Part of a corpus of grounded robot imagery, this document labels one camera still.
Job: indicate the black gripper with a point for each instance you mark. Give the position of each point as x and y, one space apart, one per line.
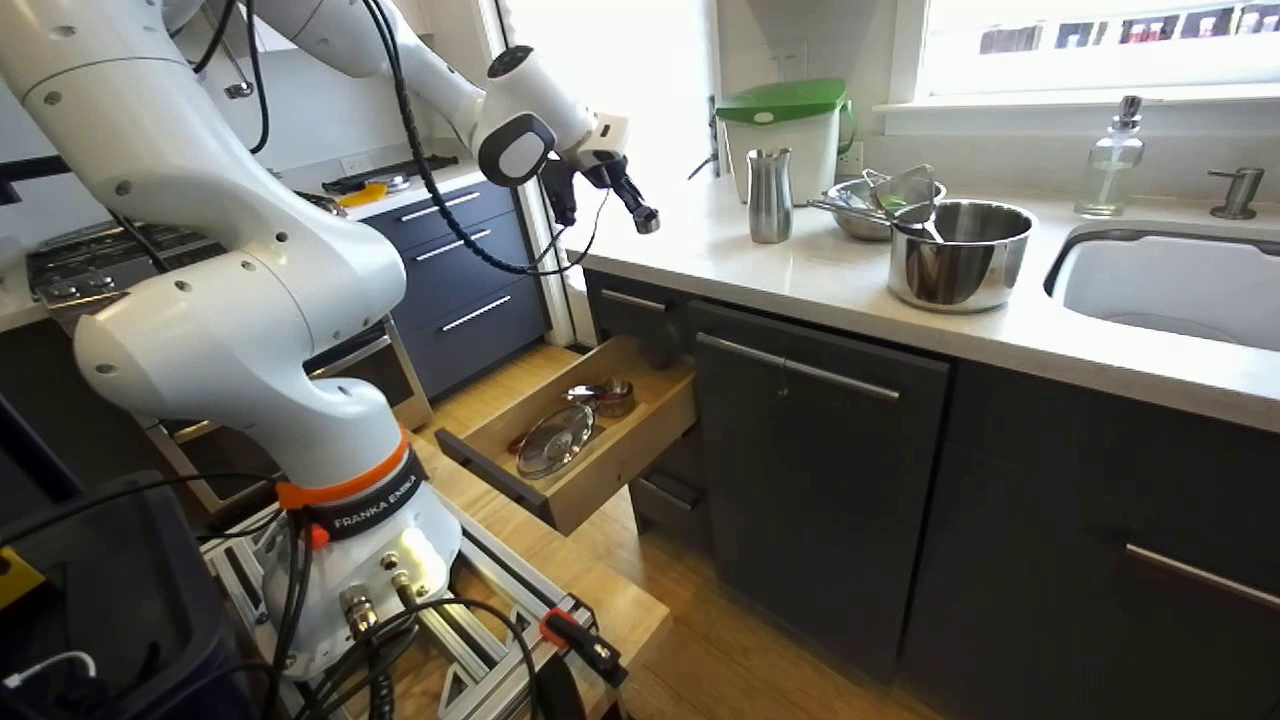
608 174

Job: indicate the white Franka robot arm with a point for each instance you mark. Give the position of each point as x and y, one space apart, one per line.
243 333

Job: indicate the tall steel cup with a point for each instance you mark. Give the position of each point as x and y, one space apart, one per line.
770 203

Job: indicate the blue drawer cabinet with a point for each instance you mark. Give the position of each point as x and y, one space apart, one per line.
467 265

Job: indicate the red measuring cup set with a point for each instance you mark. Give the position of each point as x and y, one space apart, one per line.
618 397

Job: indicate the clear glass measuring bowl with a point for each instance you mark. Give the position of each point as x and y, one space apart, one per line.
553 435

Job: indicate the open wooden drawer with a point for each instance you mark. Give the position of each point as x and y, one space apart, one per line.
603 466

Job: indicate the dark drawer cabinet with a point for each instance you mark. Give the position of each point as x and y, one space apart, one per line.
667 500

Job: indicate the white bin with green lid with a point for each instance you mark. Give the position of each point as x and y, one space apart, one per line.
785 142

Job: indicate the steel mixing bowl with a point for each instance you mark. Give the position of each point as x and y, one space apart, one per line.
859 218

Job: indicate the steel kitchen utensil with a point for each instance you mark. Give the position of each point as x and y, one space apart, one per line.
906 189

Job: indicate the steel cooking pot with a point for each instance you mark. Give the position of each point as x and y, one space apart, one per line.
963 273

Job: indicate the red black clamp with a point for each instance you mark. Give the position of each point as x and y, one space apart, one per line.
580 645

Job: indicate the white framed window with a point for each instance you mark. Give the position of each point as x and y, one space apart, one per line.
1066 83

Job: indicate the clear soap dispenser bottle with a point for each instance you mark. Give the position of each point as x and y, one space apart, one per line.
1108 166

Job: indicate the small photo print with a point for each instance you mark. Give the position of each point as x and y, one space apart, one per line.
1205 22
1081 32
1147 29
1261 18

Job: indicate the dark sink base cabinet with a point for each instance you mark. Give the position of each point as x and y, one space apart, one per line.
1042 561

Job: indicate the white undermount sink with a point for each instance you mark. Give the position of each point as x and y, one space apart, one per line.
1172 287

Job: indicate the small steel sink fixture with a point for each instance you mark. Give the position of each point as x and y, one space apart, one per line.
1236 195

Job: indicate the black storage bin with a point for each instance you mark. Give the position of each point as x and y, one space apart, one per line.
122 601

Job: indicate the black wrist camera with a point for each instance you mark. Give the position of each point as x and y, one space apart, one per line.
563 189

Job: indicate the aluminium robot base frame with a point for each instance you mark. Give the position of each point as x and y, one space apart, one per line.
494 640

